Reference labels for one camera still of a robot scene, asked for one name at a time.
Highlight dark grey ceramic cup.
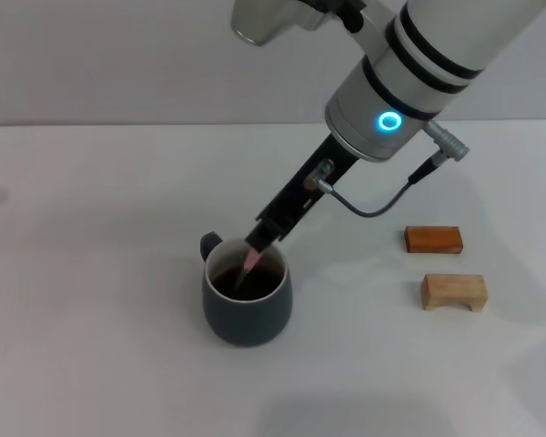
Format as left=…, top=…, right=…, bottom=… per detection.
left=199, top=231, right=294, bottom=348

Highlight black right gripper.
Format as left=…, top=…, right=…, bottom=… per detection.
left=244, top=134, right=361, bottom=255

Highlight pink handled metal spoon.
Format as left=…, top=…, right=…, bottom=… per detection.
left=233, top=247, right=261, bottom=290

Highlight dark brown coffee liquid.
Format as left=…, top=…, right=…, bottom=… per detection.
left=210, top=261, right=286, bottom=301

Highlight light wooden arch block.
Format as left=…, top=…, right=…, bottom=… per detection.
left=420, top=273, right=489, bottom=314

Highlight dark orange wooden block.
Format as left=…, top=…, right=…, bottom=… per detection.
left=404, top=225, right=464, bottom=255

